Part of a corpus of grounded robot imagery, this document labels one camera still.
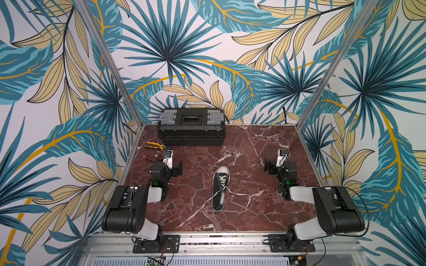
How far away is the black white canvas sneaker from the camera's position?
2.73ft

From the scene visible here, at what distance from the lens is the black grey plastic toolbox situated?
969mm

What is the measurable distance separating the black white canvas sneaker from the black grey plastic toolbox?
179mm
